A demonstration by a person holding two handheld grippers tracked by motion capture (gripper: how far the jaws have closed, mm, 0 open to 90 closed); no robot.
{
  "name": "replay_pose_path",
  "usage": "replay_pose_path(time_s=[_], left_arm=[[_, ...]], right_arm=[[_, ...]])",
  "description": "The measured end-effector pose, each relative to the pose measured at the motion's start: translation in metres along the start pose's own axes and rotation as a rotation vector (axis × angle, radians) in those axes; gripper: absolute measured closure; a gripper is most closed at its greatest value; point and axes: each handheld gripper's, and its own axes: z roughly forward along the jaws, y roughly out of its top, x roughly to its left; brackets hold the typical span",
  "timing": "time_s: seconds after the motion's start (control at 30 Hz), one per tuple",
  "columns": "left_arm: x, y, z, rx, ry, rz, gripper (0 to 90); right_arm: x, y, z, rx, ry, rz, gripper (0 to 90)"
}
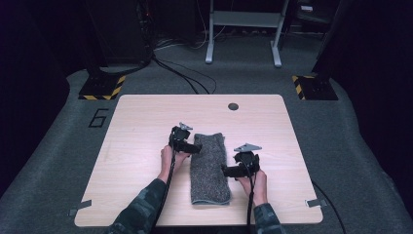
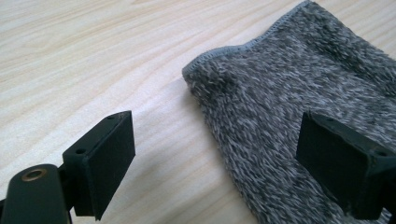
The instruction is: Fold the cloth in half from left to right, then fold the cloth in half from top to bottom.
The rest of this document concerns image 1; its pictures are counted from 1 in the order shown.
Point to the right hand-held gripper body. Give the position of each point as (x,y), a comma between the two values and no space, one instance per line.
(248,159)

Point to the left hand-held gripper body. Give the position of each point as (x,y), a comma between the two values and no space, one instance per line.
(179,136)

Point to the grey towel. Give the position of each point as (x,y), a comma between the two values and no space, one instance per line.
(209,169)

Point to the person's left hand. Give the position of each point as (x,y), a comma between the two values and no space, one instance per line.
(167,161)

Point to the person's right hand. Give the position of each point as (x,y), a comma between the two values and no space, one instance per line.
(258,188)

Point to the round dark table grommet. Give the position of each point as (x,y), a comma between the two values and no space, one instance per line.
(233,106)

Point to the grey tape strip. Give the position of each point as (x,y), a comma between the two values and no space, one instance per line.
(79,207)
(316,203)

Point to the black striped stand base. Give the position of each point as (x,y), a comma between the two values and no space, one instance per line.
(316,87)
(100,87)

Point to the black equipment cabinet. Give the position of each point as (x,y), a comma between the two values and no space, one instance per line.
(120,29)

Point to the white metal desk frame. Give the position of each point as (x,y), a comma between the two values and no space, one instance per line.
(246,19)

